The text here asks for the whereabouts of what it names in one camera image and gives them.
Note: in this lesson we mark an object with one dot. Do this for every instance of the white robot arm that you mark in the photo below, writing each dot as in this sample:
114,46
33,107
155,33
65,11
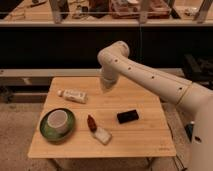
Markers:
188,96

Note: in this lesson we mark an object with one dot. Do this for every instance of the red chili pepper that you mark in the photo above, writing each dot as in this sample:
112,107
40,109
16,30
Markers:
91,124

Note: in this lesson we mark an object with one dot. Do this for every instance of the black rectangular block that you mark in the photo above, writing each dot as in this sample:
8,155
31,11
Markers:
127,116

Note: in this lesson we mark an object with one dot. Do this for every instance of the blue foot pedal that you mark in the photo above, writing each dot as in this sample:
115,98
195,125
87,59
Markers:
189,129

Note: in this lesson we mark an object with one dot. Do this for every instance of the white cup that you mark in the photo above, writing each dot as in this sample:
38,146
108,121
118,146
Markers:
58,120

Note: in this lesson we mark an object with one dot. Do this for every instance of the green plate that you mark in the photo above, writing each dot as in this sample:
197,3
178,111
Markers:
50,134

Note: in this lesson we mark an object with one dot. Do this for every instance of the wooden table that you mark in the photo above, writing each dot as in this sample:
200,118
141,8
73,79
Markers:
149,136

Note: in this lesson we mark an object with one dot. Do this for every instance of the wooden shelf bench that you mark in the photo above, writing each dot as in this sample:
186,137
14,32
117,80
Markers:
106,13

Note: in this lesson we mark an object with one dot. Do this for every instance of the white tube bottle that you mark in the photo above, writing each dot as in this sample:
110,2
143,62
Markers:
73,95

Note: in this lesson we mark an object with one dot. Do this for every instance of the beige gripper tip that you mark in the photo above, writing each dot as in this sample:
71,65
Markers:
106,85

